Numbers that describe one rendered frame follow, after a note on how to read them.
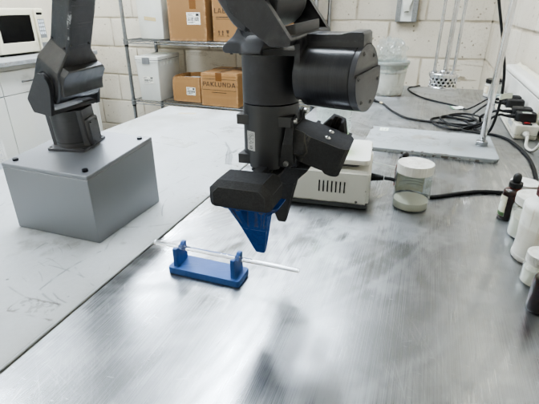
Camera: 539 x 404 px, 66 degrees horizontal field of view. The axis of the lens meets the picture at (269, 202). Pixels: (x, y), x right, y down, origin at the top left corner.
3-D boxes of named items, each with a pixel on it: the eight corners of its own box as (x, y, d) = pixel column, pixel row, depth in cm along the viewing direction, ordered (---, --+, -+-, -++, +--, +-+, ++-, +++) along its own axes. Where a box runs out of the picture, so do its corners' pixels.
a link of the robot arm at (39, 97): (31, 113, 63) (18, 70, 60) (83, 98, 69) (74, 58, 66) (58, 120, 59) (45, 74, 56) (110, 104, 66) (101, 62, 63)
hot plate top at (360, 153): (297, 160, 70) (297, 155, 70) (309, 140, 81) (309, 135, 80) (370, 167, 68) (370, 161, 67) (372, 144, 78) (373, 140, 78)
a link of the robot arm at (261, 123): (200, 119, 36) (269, 124, 34) (271, 85, 52) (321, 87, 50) (208, 207, 39) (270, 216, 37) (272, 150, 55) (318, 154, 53)
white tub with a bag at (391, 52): (366, 90, 172) (372, 34, 162) (402, 90, 170) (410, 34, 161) (370, 97, 159) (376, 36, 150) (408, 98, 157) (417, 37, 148)
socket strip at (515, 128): (512, 139, 109) (516, 122, 107) (493, 107, 143) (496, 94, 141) (536, 141, 107) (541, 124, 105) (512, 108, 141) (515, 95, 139)
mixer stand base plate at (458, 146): (361, 149, 101) (362, 145, 100) (372, 128, 118) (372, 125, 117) (499, 163, 92) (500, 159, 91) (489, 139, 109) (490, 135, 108)
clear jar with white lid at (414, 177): (431, 214, 69) (439, 169, 66) (395, 212, 70) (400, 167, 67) (423, 199, 75) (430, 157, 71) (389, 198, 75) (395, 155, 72)
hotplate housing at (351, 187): (253, 199, 75) (252, 157, 71) (270, 173, 86) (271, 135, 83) (380, 213, 70) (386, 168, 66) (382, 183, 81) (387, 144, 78)
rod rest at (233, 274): (168, 272, 54) (165, 249, 53) (181, 259, 57) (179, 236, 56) (239, 288, 51) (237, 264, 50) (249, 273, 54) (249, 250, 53)
